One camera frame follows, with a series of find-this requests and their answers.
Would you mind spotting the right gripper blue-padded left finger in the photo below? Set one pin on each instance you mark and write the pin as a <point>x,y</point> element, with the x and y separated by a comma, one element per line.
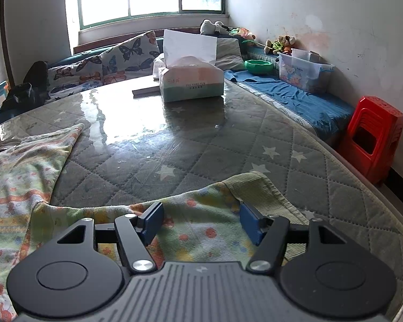
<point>134,234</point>

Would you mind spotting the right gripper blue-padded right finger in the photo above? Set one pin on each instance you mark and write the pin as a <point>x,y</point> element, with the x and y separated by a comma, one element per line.
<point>268,234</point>

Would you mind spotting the red plastic stool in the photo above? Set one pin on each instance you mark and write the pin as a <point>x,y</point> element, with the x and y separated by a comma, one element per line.
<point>372,138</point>

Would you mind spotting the blue bench cover cloth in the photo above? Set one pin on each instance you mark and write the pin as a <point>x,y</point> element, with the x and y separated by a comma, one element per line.
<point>324,115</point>

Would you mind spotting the grey flat book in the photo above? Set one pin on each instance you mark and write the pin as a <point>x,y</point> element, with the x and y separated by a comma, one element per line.
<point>147,91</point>

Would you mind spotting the green plastic bowl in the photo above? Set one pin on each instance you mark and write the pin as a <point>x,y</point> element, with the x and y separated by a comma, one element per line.
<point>259,67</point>

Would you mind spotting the clear plastic storage box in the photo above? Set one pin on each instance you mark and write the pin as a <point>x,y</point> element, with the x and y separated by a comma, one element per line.
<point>304,74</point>

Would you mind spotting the butterfly pillow small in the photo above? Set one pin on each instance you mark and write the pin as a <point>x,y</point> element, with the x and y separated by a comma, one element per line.
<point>63,77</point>

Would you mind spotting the open tissue box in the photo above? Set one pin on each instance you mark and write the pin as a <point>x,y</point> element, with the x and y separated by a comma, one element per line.
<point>190,72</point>

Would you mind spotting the black bag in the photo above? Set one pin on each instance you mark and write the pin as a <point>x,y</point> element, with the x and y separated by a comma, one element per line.
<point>31,94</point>

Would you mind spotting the butterfly pillow large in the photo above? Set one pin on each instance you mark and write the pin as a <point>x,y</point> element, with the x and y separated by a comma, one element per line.
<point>130,59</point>

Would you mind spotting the grey cushion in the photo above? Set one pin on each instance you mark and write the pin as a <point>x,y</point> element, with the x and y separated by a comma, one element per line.
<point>228,55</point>

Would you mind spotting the colourful plush toys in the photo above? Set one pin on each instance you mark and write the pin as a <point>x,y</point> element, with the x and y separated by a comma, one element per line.
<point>283,44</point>

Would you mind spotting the white plush toy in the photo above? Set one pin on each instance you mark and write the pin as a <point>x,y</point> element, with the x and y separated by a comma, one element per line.
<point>209,28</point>

